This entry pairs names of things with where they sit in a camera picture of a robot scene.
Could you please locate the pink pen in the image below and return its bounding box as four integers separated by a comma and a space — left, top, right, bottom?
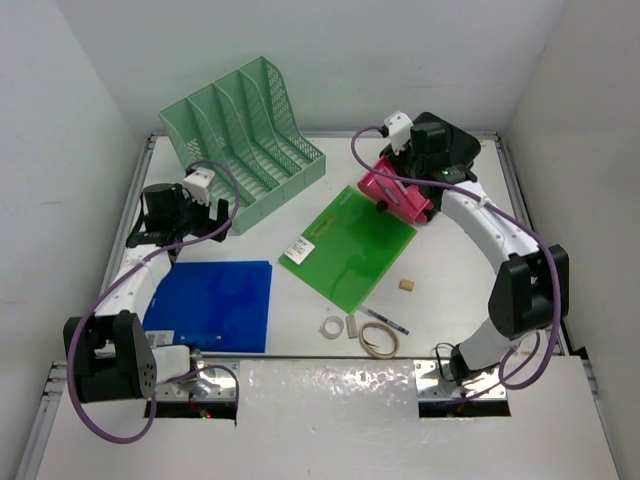
395, 180, 408, 196

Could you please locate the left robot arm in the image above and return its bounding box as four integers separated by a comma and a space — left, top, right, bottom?
63, 171, 231, 404

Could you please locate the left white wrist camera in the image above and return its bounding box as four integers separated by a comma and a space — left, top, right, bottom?
181, 168, 216, 206

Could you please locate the purple capped pen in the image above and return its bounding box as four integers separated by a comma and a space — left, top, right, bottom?
360, 306, 410, 336

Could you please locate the clear tape roll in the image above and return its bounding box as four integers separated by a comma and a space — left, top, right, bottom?
319, 316, 344, 340

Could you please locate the blue file folder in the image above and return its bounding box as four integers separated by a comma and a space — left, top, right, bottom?
143, 260, 273, 354

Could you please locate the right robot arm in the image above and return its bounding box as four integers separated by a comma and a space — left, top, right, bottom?
375, 112, 569, 390

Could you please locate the brown tape roll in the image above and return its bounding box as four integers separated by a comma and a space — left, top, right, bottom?
358, 322, 400, 360

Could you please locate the white front panel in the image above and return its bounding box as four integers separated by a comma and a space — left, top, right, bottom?
38, 357, 617, 479

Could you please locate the small tan eraser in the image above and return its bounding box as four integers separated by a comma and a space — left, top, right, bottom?
399, 280, 414, 291

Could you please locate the blue pen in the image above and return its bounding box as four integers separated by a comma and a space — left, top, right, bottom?
375, 170, 400, 205

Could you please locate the green clip file folder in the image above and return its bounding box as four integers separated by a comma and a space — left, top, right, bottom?
279, 186, 416, 314

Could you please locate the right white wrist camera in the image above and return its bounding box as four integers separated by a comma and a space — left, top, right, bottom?
383, 111, 413, 155

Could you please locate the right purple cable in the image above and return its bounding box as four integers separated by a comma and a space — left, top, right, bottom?
351, 124, 565, 401

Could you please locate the mint green file organizer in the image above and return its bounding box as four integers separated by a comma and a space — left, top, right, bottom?
159, 57, 326, 235

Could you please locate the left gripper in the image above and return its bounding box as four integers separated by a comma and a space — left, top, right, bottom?
171, 184, 229, 242

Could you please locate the pink top drawer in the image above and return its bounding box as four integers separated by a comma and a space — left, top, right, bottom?
357, 172, 435, 225

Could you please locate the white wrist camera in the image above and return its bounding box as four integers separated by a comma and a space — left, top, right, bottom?
383, 111, 413, 155
181, 168, 216, 206

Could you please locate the black drawer cabinet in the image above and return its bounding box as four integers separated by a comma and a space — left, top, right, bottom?
408, 112, 481, 184

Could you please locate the white eraser block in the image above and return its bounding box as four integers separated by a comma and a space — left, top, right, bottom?
345, 315, 358, 339

